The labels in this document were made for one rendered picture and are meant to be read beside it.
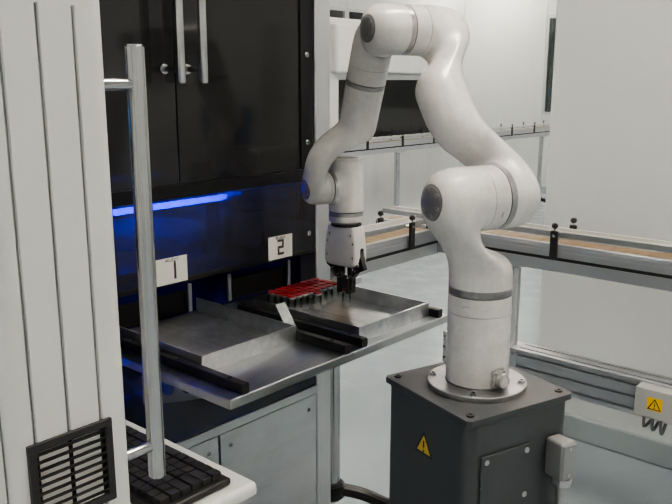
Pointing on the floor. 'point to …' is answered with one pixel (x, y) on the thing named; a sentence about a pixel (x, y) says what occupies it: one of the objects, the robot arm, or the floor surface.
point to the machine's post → (310, 267)
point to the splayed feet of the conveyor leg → (356, 493)
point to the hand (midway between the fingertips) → (346, 284)
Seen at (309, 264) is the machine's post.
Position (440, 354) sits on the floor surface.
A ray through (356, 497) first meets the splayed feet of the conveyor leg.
